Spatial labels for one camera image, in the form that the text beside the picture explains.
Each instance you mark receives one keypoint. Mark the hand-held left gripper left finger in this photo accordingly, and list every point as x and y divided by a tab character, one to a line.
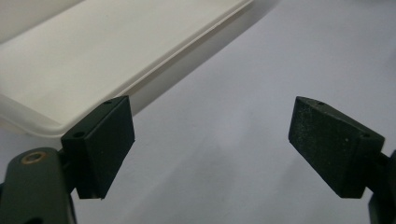
102	146

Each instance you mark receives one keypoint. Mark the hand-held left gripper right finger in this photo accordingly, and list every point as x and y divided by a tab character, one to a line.
330	146

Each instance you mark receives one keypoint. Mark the white plastic tray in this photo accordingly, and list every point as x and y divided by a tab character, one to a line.
93	56

